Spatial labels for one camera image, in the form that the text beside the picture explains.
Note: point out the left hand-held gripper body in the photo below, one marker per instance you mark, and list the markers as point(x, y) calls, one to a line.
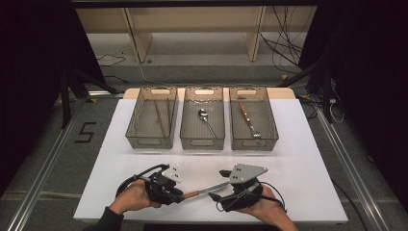
point(158, 189)

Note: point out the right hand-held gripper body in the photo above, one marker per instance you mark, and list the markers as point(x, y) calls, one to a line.
point(245, 195)

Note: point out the smoked clear plastic bin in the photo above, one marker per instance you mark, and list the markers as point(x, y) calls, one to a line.
point(144, 123)
point(192, 128)
point(266, 118)

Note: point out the steel spoon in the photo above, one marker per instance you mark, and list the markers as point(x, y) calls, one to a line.
point(203, 115)

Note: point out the brown wooden chopstick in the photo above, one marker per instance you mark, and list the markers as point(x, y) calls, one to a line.
point(159, 119)

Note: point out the person's left hand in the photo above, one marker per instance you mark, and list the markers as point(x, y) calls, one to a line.
point(134, 197)

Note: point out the person's right hand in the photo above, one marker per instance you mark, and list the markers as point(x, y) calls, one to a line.
point(269, 207)

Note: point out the white table cover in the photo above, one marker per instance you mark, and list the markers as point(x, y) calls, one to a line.
point(106, 179)

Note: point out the black metal stand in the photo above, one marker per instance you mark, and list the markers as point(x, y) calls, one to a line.
point(65, 99)
point(325, 93)

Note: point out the light wooden desk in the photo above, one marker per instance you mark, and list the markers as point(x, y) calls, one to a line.
point(192, 19)

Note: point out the black curtain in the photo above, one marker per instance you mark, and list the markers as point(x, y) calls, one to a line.
point(369, 80)
point(35, 80)

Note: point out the black metal bar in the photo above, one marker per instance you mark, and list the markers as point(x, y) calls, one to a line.
point(192, 3)

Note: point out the aluminium floor rail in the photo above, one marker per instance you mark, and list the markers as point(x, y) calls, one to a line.
point(38, 179)
point(356, 173)

